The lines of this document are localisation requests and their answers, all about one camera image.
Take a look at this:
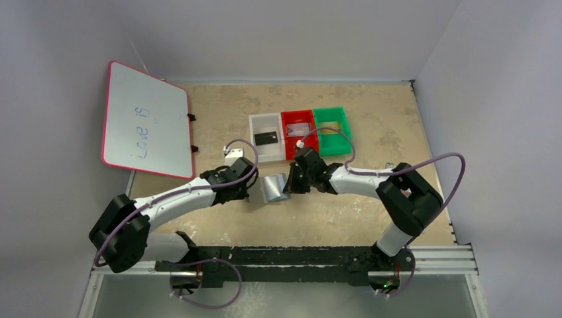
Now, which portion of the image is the grey leather card holder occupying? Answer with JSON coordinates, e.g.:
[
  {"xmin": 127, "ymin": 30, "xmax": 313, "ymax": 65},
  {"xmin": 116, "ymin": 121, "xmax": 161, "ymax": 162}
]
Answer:
[{"xmin": 248, "ymin": 174, "xmax": 290, "ymax": 204}]

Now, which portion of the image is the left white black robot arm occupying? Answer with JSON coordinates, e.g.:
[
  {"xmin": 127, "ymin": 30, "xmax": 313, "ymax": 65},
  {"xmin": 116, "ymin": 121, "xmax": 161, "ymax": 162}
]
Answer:
[{"xmin": 88, "ymin": 157, "xmax": 258, "ymax": 273}]

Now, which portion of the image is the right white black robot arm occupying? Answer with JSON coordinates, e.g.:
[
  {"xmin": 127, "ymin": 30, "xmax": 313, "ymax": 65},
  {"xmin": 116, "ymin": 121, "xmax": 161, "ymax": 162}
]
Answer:
[{"xmin": 283, "ymin": 147, "xmax": 444, "ymax": 257}]

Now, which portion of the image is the silver pink credit card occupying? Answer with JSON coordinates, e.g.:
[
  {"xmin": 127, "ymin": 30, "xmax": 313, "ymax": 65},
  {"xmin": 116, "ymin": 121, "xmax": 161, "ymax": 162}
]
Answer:
[{"xmin": 286, "ymin": 123, "xmax": 311, "ymax": 137}]

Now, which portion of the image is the gold credit card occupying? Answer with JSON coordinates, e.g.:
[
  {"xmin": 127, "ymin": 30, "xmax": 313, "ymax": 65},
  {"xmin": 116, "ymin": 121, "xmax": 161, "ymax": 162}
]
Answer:
[{"xmin": 319, "ymin": 121, "xmax": 340, "ymax": 134}]

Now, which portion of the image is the black credit card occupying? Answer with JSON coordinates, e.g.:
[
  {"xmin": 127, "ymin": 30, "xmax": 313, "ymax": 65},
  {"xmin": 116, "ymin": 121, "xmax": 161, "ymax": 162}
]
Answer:
[{"xmin": 253, "ymin": 131, "xmax": 278, "ymax": 146}]

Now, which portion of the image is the green plastic bin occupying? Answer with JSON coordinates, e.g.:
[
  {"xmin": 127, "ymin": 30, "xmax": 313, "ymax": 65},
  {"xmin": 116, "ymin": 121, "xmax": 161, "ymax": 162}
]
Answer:
[{"xmin": 312, "ymin": 107, "xmax": 352, "ymax": 156}]

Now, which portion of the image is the red plastic bin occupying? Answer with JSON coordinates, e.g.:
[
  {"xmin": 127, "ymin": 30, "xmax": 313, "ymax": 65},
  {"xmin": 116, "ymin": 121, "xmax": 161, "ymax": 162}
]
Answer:
[{"xmin": 281, "ymin": 109, "xmax": 316, "ymax": 160}]

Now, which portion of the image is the white plastic bin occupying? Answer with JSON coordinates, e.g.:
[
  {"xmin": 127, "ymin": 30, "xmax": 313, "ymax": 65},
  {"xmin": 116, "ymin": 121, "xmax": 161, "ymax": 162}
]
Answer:
[{"xmin": 249, "ymin": 113, "xmax": 286, "ymax": 162}]

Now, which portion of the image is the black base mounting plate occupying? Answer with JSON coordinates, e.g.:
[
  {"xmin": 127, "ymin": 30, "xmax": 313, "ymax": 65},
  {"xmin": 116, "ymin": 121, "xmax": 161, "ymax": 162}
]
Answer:
[{"xmin": 155, "ymin": 246, "xmax": 415, "ymax": 290}]

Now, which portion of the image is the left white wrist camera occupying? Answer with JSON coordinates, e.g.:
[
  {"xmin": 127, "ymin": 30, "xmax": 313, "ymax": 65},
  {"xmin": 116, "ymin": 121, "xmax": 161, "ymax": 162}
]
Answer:
[{"xmin": 223, "ymin": 146, "xmax": 245, "ymax": 166}]

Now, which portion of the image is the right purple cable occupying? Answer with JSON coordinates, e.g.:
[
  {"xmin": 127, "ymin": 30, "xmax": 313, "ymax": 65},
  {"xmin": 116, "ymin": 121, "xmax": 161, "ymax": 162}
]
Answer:
[{"xmin": 298, "ymin": 127, "xmax": 467, "ymax": 246}]

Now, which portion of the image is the white board with pink frame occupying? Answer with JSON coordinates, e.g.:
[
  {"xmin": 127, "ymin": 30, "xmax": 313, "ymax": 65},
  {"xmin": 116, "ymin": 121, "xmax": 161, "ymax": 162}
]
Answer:
[{"xmin": 101, "ymin": 61, "xmax": 194, "ymax": 179}]

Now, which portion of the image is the aluminium frame rail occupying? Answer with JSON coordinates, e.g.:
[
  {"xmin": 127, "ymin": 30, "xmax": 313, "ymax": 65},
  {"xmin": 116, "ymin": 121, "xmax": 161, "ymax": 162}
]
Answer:
[{"xmin": 89, "ymin": 245, "xmax": 479, "ymax": 278}]

